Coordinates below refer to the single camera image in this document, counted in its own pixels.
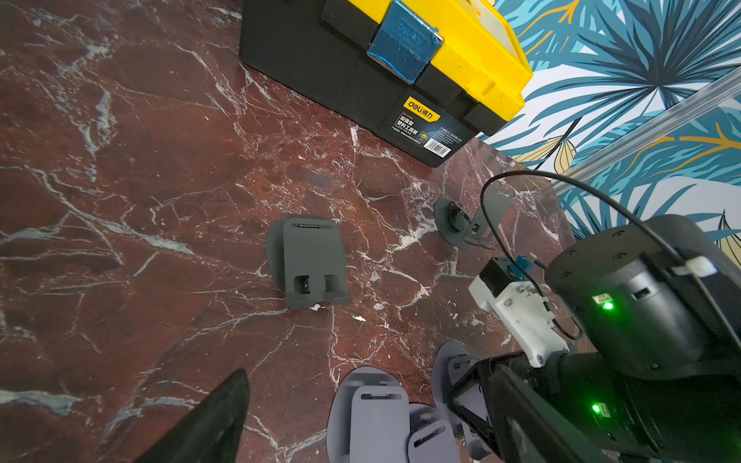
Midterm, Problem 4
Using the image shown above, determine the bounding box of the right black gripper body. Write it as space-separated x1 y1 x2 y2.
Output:
445 352 609 462

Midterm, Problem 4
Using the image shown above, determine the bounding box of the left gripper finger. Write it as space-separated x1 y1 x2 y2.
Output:
137 368 250 462

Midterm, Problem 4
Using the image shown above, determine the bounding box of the lavender stand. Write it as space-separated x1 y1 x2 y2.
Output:
325 367 410 462
429 340 493 461
407 403 461 463

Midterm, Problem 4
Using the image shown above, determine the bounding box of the dark grey stand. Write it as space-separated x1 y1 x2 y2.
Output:
266 215 352 310
434 187 514 249

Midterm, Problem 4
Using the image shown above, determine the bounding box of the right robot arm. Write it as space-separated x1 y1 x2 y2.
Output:
432 215 740 462

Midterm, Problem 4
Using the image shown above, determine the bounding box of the yellow black toolbox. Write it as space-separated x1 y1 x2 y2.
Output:
239 1 533 167

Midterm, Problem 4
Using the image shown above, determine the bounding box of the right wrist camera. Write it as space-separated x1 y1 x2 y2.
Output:
469 258 568 368

